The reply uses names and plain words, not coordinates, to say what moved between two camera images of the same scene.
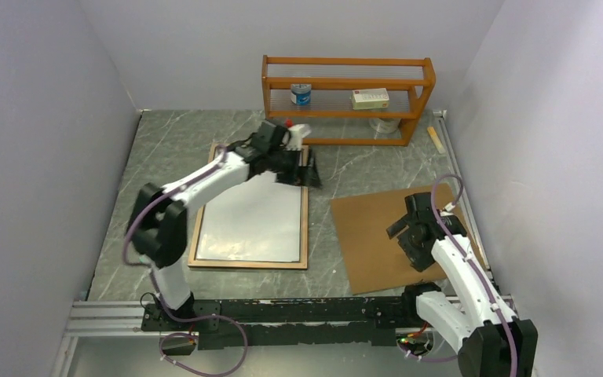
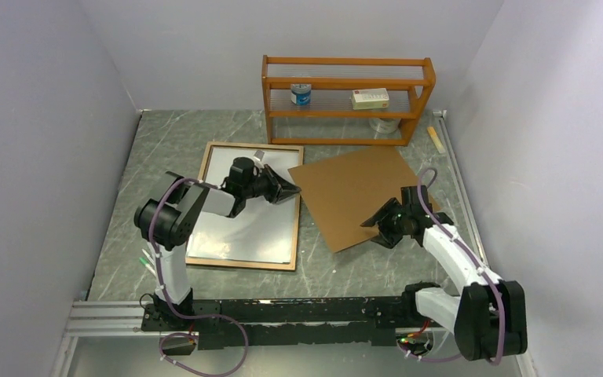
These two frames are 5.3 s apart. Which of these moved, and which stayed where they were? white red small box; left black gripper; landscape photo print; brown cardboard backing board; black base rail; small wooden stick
Moved: left black gripper; brown cardboard backing board
Stayed: white red small box; landscape photo print; black base rail; small wooden stick
